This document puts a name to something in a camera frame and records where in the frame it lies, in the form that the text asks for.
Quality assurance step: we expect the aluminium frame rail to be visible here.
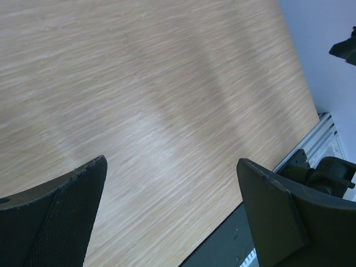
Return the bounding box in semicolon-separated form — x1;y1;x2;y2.
273;112;347;172

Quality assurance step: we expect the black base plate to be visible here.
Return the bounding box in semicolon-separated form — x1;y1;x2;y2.
180;204;255;267

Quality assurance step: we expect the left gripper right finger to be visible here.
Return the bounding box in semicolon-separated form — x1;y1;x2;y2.
236;159;355;266

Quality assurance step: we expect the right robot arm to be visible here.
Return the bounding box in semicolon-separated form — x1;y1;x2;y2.
278;149;355;198

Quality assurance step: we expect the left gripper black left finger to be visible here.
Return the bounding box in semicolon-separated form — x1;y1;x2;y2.
1;155;107;266

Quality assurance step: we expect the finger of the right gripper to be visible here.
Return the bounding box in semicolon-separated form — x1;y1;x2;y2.
329;26;356;66

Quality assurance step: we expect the white slotted cable duct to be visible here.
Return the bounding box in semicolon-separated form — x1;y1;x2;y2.
240;248;259;267

